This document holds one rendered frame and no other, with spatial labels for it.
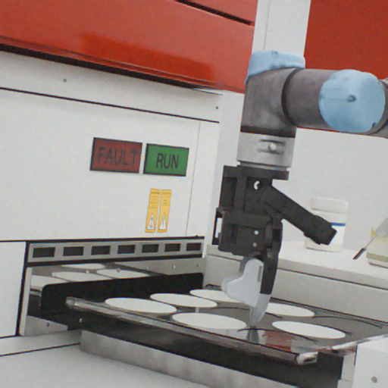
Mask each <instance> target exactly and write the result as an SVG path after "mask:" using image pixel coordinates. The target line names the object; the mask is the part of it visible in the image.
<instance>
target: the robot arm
mask: <svg viewBox="0 0 388 388"><path fill-rule="evenodd" d="M244 84H245V92H244V99H243V105H242V117H241V124H240V132H241V133H239V142H238V148H237V155H236V160H237V161H240V164H238V165H237V167H234V166H227V165H224V166H223V173H222V179H221V191H220V198H219V205H218V208H216V214H215V221H214V227H213V233H212V241H211V244H212V245H216V246H218V248H217V250H218V251H220V252H229V253H232V255H240V256H244V257H242V259H241V262H240V265H239V272H238V273H237V274H234V275H231V276H229V277H225V278H224V279H223V280H222V281H221V289H222V290H223V292H224V293H226V294H227V296H228V297H230V298H231V299H235V300H237V301H240V302H243V303H245V304H246V305H250V324H251V325H253V327H255V326H256V324H258V322H259V321H260V320H261V319H262V318H263V316H264V313H265V311H266V308H267V306H268V303H269V301H270V297H271V294H272V290H273V287H274V280H275V277H276V272H277V263H278V255H279V252H280V250H281V246H282V241H283V222H282V220H283V219H284V220H285V221H287V222H289V223H290V224H292V225H293V226H295V227H296V228H297V229H298V230H300V231H302V232H303V235H304V236H306V237H307V239H308V240H309V241H310V242H312V243H316V244H318V245H320V244H324V245H327V246H328V245H330V243H331V241H332V240H333V238H334V237H335V235H336V234H337V230H335V229H333V227H332V226H333V225H332V224H331V223H330V222H328V221H327V220H326V219H325V218H322V217H321V216H320V215H315V214H313V213H311V212H310V211H308V210H307V209H305V208H303V207H302V206H301V205H300V204H299V203H297V202H295V201H294V200H292V199H291V198H289V197H288V196H286V194H284V193H283V192H281V191H280V190H278V189H276V188H275V187H273V186H272V185H273V180H288V179H289V171H287V170H286V169H287V168H290V167H292V165H293V153H294V146H295V141H296V139H293V138H296V129H297V126H299V127H314V128H321V129H328V130H335V131H339V132H341V133H357V134H362V135H370V136H380V137H383V138H385V139H388V77H387V78H386V79H384V80H379V79H377V78H376V77H375V76H373V74H370V73H365V72H361V71H358V70H315V69H306V68H305V59H304V57H303V56H301V55H297V54H293V52H284V51H274V50H257V51H255V52H253V54H252V55H251V57H250V61H249V69H248V74H247V77H246V78H245V81H244ZM256 181H258V182H259V183H258V184H256V187H257V189H255V187H254V185H255V182H256ZM218 218H220V219H222V220H221V232H220V233H218V237H216V230H217V219H218ZM253 255H254V256H253Z"/></svg>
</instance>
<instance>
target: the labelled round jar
mask: <svg viewBox="0 0 388 388"><path fill-rule="evenodd" d="M348 206H349V203H348V201H343V200H339V199H328V198H320V197H311V199H310V206H309V207H310V208H311V210H309V211H310V212H311V213H313V214H315V215H320V216H321V217H322V218H325V219H326V220H327V221H328V222H330V223H331V224H332V225H333V226H332V227H333V229H335V230H337V234H336V235H335V237H334V238H333V240H332V241H331V243H330V245H328V246H327V245H324V244H320V245H318V244H316V243H314V242H310V241H309V240H308V239H307V237H305V247H306V248H309V249H313V250H317V251H322V252H341V251H342V247H343V237H344V231H346V218H347V215H346V212H347V211H348Z"/></svg>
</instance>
